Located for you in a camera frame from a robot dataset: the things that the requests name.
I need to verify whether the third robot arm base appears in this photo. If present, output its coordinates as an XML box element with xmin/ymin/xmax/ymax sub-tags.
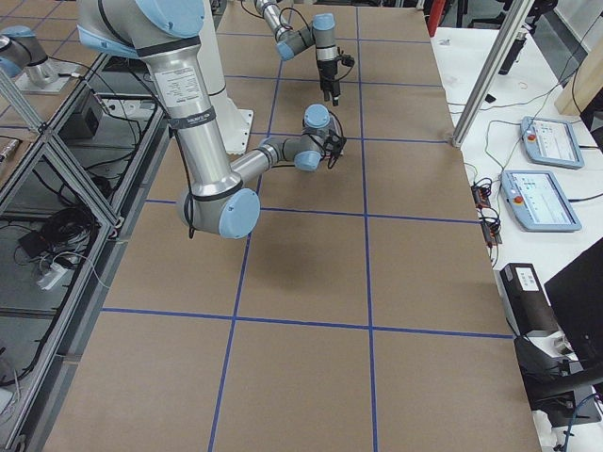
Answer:
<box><xmin>1</xmin><ymin>25</ymin><xmax>79</xmax><ymax>94</ymax></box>

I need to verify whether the lower teach pendant tablet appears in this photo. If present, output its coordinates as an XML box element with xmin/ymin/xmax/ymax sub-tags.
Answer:
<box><xmin>500</xmin><ymin>170</ymin><xmax>582</xmax><ymax>233</ymax></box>

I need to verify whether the teach pendant tablet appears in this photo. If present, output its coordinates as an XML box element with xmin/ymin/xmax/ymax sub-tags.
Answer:
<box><xmin>520</xmin><ymin>116</ymin><xmax>584</xmax><ymax>170</ymax></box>
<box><xmin>500</xmin><ymin>170</ymin><xmax>582</xmax><ymax>233</ymax></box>

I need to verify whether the aluminium frame post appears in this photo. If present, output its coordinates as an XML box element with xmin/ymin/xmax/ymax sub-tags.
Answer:
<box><xmin>450</xmin><ymin>0</ymin><xmax>534</xmax><ymax>148</ymax></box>

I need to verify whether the upper teach pendant tablet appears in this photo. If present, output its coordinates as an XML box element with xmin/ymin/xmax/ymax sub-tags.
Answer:
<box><xmin>520</xmin><ymin>116</ymin><xmax>584</xmax><ymax>170</ymax></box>

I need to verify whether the aluminium frame rack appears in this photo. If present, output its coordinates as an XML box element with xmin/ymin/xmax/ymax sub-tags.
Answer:
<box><xmin>1</xmin><ymin>56</ymin><xmax>167</xmax><ymax>451</ymax></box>

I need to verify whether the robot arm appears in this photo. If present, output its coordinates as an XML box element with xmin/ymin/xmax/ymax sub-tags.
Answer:
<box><xmin>253</xmin><ymin>0</ymin><xmax>355</xmax><ymax>106</ymax></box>
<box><xmin>77</xmin><ymin>1</ymin><xmax>347</xmax><ymax>239</ymax></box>

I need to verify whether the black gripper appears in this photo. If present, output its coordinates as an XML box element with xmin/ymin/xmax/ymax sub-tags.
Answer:
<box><xmin>323</xmin><ymin>133</ymin><xmax>347</xmax><ymax>168</ymax></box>
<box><xmin>317</xmin><ymin>60</ymin><xmax>340</xmax><ymax>106</ymax></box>

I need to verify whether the white power strip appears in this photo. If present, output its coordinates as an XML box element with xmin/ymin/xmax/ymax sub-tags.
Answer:
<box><xmin>37</xmin><ymin>263</ymin><xmax>67</xmax><ymax>291</ymax></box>

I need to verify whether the black computer monitor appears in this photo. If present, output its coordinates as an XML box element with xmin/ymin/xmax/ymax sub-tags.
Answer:
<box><xmin>545</xmin><ymin>239</ymin><xmax>602</xmax><ymax>366</ymax></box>

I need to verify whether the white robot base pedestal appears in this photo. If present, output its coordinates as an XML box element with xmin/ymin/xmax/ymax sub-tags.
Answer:
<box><xmin>197</xmin><ymin>0</ymin><xmax>255</xmax><ymax>156</ymax></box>

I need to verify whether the black box with label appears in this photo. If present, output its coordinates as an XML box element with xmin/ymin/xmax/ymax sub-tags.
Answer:
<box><xmin>499</xmin><ymin>263</ymin><xmax>559</xmax><ymax>338</ymax></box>

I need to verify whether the orange circuit board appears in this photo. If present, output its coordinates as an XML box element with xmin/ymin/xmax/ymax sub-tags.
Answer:
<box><xmin>471</xmin><ymin>185</ymin><xmax>491</xmax><ymax>209</ymax></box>

